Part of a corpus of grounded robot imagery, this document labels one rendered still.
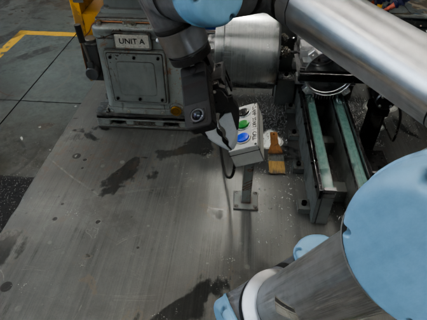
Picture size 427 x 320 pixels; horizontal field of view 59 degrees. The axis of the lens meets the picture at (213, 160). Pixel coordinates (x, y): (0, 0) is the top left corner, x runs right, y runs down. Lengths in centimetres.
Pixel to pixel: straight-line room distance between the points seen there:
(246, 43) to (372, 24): 75
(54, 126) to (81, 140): 155
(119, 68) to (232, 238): 62
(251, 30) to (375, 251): 97
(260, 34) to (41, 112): 217
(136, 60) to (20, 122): 193
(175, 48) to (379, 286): 44
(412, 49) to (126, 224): 82
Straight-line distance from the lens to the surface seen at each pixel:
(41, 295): 100
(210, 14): 48
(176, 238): 100
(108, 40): 122
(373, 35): 45
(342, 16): 48
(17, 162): 268
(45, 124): 294
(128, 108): 132
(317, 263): 41
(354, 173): 106
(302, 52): 125
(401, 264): 29
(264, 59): 119
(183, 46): 60
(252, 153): 85
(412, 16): 135
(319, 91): 131
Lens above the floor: 161
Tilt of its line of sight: 42 degrees down
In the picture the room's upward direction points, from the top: straight up
